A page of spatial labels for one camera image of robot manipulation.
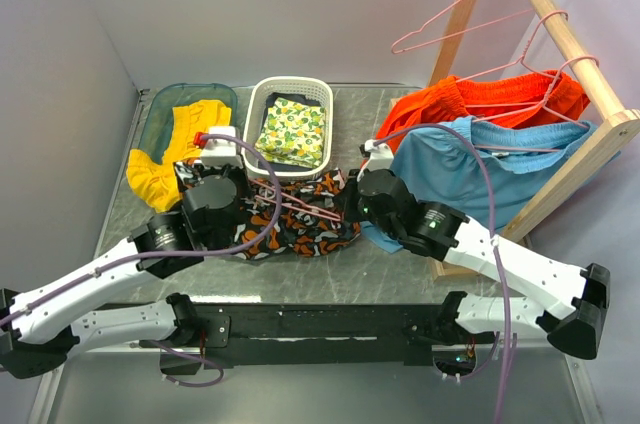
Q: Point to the light blue shorts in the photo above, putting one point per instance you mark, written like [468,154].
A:
[437,166]

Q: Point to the yellow shorts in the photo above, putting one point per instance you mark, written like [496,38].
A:
[155,183]

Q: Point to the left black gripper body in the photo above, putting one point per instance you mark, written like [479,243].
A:
[239,174]

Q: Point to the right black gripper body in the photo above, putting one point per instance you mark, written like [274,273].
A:
[354,208]

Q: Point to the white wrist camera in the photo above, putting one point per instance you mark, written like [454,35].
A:
[218,152]
[376,157]

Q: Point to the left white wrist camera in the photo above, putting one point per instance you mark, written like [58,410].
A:
[218,152]

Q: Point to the pink wire hanger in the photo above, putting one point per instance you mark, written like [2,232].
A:
[459,11]
[267,193]

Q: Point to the white plastic basket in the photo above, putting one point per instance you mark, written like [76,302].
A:
[290,122]

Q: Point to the wooden clothes rack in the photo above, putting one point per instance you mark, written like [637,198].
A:
[619,124]

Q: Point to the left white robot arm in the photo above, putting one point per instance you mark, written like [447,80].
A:
[43,328]

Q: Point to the teal plastic bin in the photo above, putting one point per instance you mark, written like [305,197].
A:
[158,126]

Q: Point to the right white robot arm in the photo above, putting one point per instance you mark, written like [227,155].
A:
[563,303]

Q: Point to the camouflage patterned shorts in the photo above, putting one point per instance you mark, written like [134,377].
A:
[302,234]

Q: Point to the orange shorts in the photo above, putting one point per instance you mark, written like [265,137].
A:
[520,102]

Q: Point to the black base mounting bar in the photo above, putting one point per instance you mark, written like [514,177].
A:
[242,334]

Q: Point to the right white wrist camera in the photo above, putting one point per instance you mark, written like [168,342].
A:
[376,157]

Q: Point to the aluminium rail frame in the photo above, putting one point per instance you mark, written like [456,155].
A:
[119,385]

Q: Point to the lemon print folded cloth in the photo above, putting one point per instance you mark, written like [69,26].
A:
[292,131]

